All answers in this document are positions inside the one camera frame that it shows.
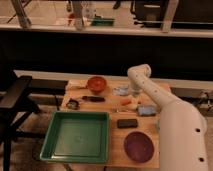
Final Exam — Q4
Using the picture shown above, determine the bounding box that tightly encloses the black handled tool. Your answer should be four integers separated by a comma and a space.
82, 96, 105, 102

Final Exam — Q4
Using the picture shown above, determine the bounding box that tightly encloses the orange pepper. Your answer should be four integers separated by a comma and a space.
120, 99, 132, 106

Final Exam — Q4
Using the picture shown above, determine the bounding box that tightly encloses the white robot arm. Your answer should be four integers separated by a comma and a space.
127, 64, 209, 171

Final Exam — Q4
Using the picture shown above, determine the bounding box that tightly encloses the black chair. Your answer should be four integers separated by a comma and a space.
0, 60, 45, 171

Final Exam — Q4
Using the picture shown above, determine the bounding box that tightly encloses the green box on floor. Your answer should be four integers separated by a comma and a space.
91, 18, 114, 26

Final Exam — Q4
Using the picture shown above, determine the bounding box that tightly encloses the red bowl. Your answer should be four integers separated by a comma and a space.
87, 76, 107, 94

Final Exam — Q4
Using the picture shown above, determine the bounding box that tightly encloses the clear plastic wrapper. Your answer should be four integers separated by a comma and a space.
113, 85, 129, 96

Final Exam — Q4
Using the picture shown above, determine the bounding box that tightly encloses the green plastic tray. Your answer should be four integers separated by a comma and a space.
40, 111, 110, 164

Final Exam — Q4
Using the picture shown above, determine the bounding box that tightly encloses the small metal utensil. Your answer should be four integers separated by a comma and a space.
112, 108, 128, 113

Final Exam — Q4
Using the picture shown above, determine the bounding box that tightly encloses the black rectangular sponge block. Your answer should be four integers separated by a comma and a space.
117, 119, 138, 128

